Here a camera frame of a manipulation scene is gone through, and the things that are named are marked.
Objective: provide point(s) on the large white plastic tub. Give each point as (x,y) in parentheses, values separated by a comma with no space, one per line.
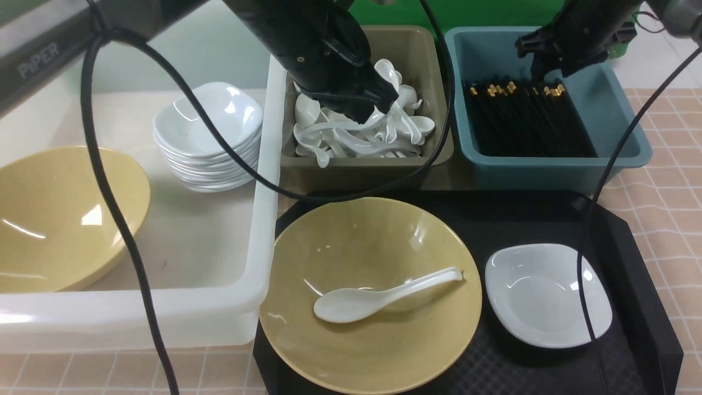
(207,255)

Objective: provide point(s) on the pile of black chopsticks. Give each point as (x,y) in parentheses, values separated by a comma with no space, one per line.
(523,118)

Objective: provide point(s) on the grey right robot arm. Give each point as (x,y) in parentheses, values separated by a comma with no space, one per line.
(679,18)

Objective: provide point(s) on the yellow bowl in tub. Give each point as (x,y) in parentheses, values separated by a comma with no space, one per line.
(56,231)

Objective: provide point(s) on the yellow noodle bowl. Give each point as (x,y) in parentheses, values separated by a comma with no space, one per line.
(412,260)

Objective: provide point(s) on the green cloth backdrop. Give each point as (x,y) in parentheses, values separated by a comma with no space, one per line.
(466,13)

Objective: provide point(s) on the blue plastic chopstick bin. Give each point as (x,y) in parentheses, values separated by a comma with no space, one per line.
(483,53)

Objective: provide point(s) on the white ceramic soup spoon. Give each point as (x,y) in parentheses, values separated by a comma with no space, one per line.
(348,305)

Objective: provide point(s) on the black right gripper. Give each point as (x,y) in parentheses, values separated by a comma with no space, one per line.
(581,34)

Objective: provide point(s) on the black serving tray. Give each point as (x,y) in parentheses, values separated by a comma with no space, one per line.
(641,353)

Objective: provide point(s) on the olive plastic spoon bin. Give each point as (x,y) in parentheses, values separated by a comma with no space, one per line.
(302,174)

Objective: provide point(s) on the white square sauce dish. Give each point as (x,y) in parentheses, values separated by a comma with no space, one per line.
(534,292)

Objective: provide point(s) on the stack of white dishes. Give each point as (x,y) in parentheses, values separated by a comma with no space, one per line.
(193,154)

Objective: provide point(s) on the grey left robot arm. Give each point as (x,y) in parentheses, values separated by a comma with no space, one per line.
(41,38)

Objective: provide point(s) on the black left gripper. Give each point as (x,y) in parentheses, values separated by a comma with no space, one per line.
(324,50)

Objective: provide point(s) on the pile of white spoons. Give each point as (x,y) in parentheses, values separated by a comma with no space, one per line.
(324,134)

